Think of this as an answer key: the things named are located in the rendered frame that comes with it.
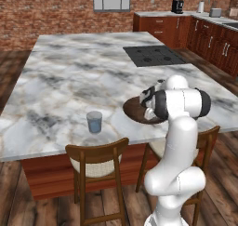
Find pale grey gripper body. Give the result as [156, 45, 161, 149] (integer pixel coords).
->
[143, 106, 158, 121]

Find dark brown wooden bowl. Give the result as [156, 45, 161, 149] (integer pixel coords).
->
[122, 96, 168, 126]

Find glass of water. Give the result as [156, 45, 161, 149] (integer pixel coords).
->
[86, 110, 103, 135]

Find black hob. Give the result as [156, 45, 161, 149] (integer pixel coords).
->
[123, 45, 187, 68]

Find brown wooden chair cream seat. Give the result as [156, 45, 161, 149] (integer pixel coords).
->
[135, 125, 221, 226]
[64, 137, 130, 226]

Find brown floor cupboard run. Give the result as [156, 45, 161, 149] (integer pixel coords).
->
[132, 11, 238, 79]

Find black coffee machine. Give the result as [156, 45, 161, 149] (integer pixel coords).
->
[170, 0, 185, 15]

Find white paper towel roll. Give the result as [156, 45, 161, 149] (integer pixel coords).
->
[196, 0, 205, 14]

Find brown wooden island base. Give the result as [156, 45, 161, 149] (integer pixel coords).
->
[20, 141, 175, 202]

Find grey framed window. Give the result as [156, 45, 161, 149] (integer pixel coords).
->
[92, 0, 133, 13]

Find grey toaster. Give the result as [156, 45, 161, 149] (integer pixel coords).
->
[208, 7, 223, 19]

